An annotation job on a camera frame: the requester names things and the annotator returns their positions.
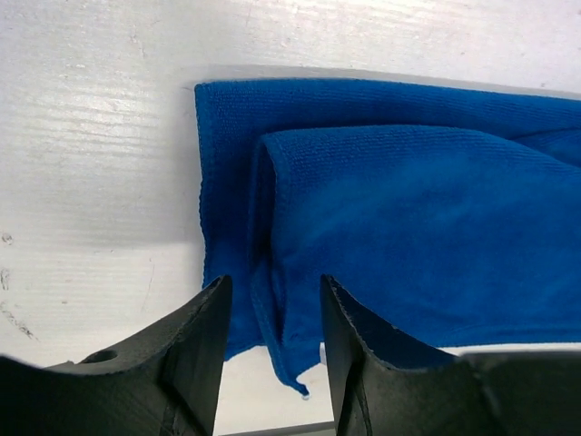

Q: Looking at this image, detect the blue towel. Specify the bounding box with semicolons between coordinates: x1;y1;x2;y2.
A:
194;79;580;392

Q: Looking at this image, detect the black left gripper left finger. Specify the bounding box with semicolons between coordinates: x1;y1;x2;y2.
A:
1;276;232;435

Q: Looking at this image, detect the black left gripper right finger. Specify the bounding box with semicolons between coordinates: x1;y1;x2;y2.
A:
320;275;580;435

